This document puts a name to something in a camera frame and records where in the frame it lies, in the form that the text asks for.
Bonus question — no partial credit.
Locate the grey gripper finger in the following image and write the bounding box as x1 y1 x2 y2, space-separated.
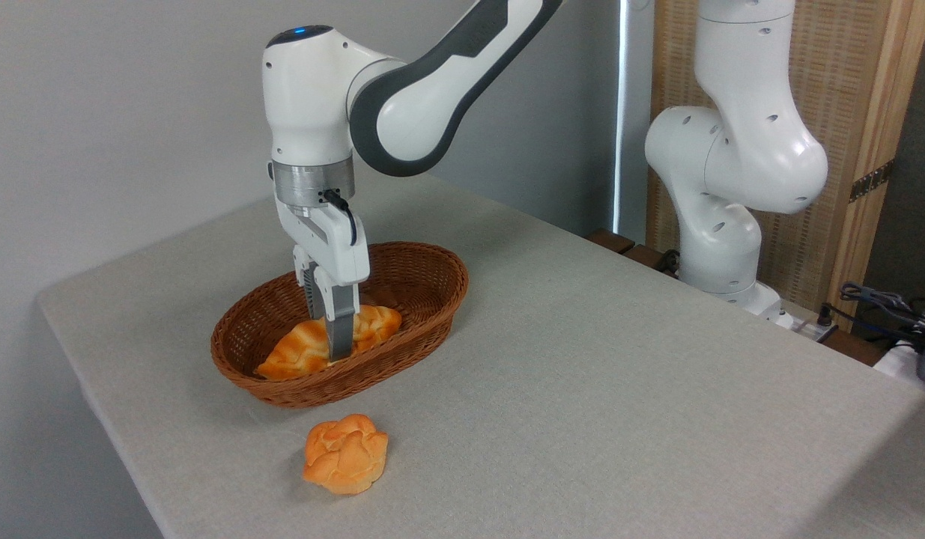
312 266 358 362
294 245 318 321

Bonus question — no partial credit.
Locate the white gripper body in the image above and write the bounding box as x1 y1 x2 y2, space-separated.
275 191 371 287

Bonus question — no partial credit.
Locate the long braided bread loaf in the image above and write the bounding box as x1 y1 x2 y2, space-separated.
255 304 403 381

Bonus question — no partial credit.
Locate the round orange bread roll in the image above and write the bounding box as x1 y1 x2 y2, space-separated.
303 414 389 496

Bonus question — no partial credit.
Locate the brown wicker basket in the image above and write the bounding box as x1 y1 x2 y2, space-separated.
210 241 470 409

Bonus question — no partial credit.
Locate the grey tablecloth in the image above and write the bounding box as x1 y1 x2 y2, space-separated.
37 176 925 539

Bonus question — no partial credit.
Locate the wooden rattan screen panel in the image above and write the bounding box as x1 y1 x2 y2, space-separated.
648 0 925 330

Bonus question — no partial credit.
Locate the metal hinge on screen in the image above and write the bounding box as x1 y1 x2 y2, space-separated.
849 159 895 203

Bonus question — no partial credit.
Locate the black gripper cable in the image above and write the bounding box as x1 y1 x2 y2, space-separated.
320 189 357 246

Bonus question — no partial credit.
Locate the black cable bundle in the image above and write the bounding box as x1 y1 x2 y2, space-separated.
818 282 925 353

